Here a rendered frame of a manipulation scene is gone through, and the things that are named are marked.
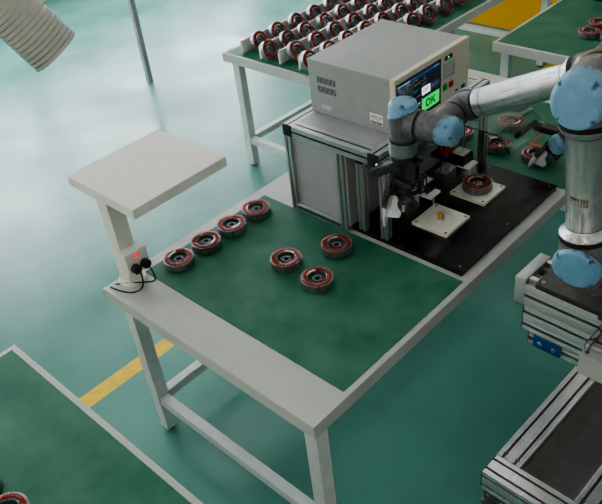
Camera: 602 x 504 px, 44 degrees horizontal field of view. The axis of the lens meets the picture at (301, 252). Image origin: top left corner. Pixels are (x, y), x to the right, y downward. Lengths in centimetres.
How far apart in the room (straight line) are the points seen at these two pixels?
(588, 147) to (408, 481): 159
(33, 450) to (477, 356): 189
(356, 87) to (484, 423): 139
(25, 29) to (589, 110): 153
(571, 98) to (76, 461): 154
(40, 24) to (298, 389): 128
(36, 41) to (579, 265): 159
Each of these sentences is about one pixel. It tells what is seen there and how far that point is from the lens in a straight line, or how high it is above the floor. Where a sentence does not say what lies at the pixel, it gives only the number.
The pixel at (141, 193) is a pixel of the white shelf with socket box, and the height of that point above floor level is 120.
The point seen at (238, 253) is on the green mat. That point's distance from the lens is 272.
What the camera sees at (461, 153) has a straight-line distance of 287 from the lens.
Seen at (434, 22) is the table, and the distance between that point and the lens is 460.
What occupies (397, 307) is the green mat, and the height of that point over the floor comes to 75.
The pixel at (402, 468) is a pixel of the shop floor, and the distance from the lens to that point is 293.
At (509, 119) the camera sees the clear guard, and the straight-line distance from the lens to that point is 280.
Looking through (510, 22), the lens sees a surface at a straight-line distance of 653.
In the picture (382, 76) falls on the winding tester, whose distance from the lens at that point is 254.
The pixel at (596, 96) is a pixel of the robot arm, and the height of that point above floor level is 164.
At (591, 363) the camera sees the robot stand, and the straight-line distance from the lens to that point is 204.
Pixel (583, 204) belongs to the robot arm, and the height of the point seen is 137.
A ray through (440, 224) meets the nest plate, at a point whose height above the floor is 78.
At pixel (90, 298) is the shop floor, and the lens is 396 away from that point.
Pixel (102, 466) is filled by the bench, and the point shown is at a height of 75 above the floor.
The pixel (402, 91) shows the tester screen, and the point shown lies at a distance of 255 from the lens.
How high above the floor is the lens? 235
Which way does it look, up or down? 37 degrees down
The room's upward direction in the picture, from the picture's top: 7 degrees counter-clockwise
